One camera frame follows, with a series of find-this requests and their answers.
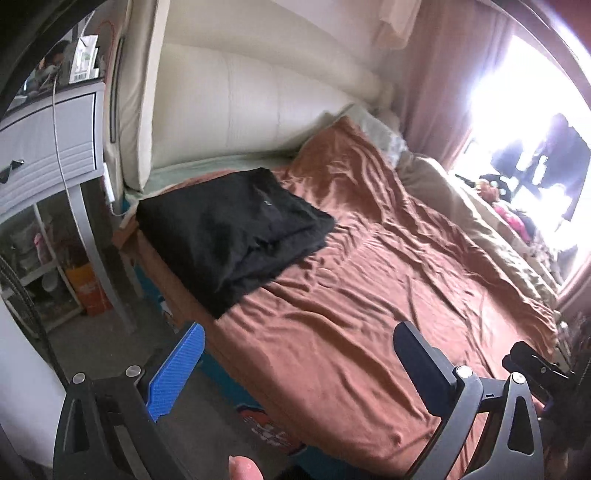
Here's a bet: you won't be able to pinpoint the white padded headboard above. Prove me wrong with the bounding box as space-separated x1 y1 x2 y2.
102 0 386 195

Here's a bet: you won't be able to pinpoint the person's left hand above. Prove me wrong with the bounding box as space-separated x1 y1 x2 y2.
228 455 265 480

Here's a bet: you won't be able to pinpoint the pile of clothes by window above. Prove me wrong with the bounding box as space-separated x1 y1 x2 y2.
455 171 561 259

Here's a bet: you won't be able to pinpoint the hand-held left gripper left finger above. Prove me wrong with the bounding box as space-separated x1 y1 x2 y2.
52 322 206 480

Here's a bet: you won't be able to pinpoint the orange bag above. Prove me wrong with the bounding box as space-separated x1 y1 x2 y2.
64 262 112 317

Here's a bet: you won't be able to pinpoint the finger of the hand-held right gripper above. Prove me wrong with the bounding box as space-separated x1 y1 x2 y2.
502 340 575 404

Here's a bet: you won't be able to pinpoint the grey lace pillow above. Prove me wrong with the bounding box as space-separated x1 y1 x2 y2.
344 102 410 165

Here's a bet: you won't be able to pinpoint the black clothes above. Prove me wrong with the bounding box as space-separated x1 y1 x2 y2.
136 167 336 320

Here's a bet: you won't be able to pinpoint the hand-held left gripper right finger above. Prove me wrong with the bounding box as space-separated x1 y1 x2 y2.
393 320 543 480

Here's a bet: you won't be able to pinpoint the white cable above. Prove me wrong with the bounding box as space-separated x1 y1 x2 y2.
50 76 129 219

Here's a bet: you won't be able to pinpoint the white nightstand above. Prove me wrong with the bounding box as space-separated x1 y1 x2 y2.
0 78 145 334

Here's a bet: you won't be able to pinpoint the brown bed sheet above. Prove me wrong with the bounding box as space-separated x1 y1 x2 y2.
113 114 561 480

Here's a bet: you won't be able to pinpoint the black cable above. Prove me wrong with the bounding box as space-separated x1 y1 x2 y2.
0 253 63 384

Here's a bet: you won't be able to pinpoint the pale green fitted sheet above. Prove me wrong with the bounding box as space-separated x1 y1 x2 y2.
122 154 298 206

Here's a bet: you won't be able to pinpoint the beige duvet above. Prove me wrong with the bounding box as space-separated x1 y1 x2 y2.
396 151 561 315

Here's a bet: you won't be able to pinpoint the white box green print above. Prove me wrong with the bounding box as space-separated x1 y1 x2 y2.
68 35 101 85

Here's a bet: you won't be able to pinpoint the pink curtain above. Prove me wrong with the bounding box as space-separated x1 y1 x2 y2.
372 0 591 315

